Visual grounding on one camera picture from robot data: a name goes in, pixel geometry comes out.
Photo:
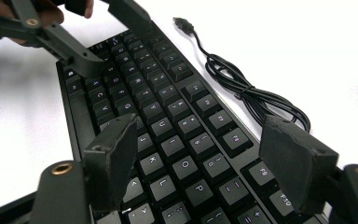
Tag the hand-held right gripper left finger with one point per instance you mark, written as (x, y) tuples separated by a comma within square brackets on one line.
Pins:
[(112, 161)]

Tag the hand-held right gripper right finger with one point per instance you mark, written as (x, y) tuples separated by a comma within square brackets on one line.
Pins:
[(298, 161)]

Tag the black computer keyboard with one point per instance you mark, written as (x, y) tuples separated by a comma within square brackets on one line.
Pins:
[(183, 140)]

